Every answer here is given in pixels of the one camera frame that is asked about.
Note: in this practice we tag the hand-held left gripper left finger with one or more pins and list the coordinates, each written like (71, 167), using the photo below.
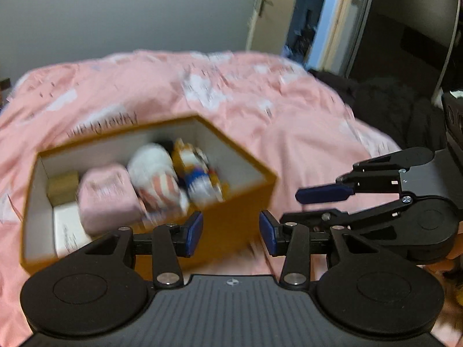
(195, 231)

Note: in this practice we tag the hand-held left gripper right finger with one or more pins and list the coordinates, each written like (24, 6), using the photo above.
(267, 233)

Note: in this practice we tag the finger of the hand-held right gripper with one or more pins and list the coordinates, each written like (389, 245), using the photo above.
(361, 215)
(322, 193)

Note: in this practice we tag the orange cardboard box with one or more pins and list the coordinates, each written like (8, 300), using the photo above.
(238, 209)

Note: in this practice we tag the orange and blue plush toy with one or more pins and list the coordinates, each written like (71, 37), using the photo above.
(197, 173)

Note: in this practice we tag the white striped plush toy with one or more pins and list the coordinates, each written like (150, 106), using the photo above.
(155, 177)

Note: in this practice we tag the pink cloth bundle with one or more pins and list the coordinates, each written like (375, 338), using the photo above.
(106, 198)

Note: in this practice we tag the pink printed blanket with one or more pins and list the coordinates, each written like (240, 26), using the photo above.
(271, 115)

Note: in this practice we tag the black cloth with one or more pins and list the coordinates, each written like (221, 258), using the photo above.
(390, 112)

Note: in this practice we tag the white printed booklet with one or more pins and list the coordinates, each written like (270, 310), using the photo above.
(68, 231)

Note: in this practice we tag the small brown cardboard box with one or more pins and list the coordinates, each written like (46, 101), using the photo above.
(63, 188)

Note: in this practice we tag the white pole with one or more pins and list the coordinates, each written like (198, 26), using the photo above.
(446, 61)

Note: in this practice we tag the white door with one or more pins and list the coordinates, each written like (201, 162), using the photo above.
(275, 7)

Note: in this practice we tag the grey wardrobe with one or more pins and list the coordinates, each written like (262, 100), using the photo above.
(408, 14)

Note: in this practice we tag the dark wall socket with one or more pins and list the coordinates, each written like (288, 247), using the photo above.
(4, 84)

